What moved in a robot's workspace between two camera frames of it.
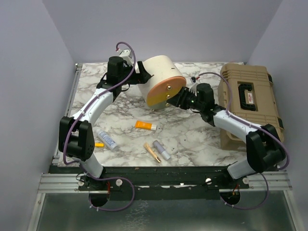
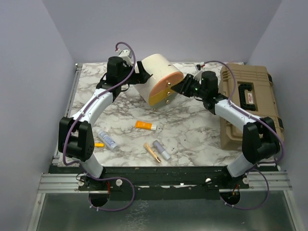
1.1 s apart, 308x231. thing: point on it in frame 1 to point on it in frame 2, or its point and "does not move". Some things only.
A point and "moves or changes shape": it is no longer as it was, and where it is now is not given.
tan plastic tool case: x=252 y=97 does not move
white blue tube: x=106 y=139 does not move
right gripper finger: x=177 y=101 to x=179 y=87
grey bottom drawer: x=159 y=106 moves or changes shape
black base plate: x=145 y=184 does not move
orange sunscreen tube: x=146 y=125 does not move
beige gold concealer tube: x=146 y=145 does not move
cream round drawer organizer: x=165 y=84 does not move
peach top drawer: x=166 y=86 moves or changes shape
